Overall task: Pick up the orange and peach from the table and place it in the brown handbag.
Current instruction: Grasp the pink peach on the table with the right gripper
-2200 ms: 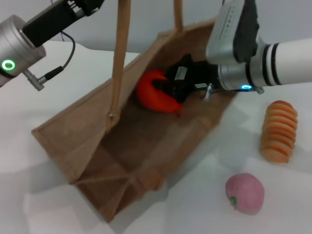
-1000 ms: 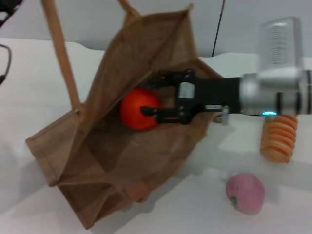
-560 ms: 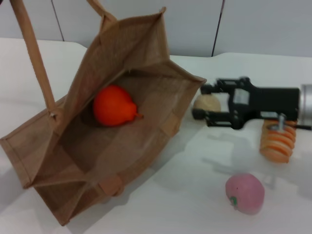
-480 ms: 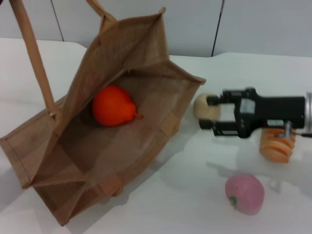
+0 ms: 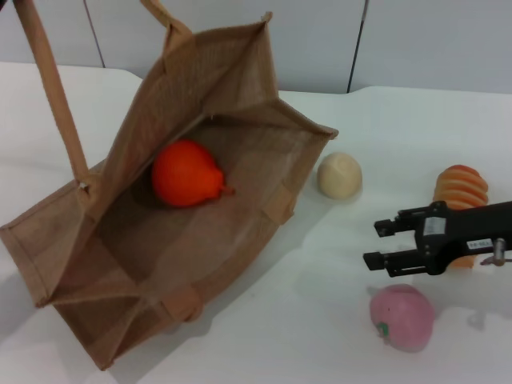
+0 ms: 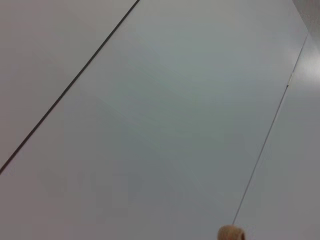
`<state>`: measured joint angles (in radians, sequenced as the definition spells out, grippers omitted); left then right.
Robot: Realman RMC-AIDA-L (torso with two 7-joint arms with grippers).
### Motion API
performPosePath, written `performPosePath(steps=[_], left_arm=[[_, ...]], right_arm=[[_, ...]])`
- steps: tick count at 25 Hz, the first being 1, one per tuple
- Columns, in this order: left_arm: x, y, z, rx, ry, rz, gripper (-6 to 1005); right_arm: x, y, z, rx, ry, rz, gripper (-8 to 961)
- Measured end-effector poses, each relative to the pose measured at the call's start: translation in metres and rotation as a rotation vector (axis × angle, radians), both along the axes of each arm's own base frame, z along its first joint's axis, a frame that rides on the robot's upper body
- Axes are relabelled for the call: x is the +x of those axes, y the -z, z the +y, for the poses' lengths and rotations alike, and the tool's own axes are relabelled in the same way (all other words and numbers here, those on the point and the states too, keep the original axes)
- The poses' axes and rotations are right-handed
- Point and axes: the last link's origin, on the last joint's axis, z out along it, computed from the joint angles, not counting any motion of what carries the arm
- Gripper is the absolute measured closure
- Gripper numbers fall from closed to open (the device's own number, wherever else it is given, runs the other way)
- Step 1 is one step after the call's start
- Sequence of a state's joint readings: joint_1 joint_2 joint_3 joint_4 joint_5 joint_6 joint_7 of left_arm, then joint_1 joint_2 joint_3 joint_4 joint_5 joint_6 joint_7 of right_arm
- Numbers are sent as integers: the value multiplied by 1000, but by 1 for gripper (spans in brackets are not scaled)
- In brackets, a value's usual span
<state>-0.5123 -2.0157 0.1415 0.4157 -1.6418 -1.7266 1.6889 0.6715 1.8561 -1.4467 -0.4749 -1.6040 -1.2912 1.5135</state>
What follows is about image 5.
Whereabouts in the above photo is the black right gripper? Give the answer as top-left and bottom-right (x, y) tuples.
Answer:
(362, 199), (512, 278)

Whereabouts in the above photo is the pink toy peach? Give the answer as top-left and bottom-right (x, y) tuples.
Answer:
(368, 283), (435, 354)

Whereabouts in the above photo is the brown jute handbag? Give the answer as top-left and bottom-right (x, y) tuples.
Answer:
(0, 0), (340, 372)

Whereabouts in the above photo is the orange toy fruit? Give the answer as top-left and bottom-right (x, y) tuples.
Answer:
(150, 138), (236, 208)

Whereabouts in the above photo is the sliced toy bread loaf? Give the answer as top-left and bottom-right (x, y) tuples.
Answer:
(434, 164), (490, 269)

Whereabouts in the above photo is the beige round toy bun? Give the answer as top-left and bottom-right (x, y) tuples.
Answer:
(317, 151), (364, 203)

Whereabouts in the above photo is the thin dark background pole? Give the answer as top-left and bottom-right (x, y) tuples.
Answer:
(346, 0), (371, 94)

